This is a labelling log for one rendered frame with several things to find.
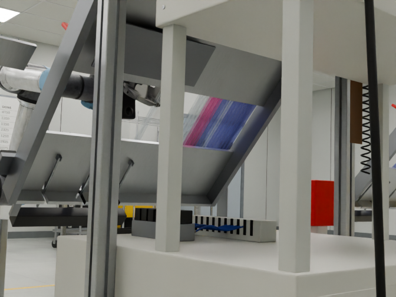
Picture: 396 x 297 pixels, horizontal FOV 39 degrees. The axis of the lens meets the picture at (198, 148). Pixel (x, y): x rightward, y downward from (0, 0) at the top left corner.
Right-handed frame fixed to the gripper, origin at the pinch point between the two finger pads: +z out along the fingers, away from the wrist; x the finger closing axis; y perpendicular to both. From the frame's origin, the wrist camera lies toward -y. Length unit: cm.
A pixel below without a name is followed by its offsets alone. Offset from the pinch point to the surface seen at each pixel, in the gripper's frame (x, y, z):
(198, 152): 21.9, -12.7, -0.6
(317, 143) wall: 850, -212, -561
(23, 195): -27.8, -30.2, -2.6
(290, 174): -31, 18, 74
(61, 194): -17.0, -30.1, -3.2
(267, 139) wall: 789, -247, -640
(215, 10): -30, 33, 48
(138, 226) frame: -17.0, -17.2, 32.2
